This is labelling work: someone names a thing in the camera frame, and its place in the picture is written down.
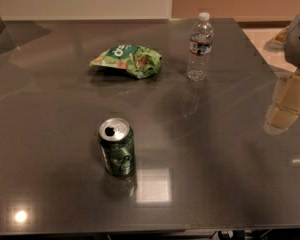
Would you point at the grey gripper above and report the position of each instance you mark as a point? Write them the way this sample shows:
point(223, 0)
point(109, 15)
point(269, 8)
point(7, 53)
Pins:
point(299, 43)

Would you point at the green soda can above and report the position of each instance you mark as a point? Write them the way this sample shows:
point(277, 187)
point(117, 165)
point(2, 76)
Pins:
point(116, 138)

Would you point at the clear plastic water bottle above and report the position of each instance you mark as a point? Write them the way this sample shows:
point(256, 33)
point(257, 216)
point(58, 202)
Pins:
point(200, 47)

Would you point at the green chip bag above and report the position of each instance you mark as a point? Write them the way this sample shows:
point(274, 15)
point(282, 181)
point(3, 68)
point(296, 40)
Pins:
point(138, 61)

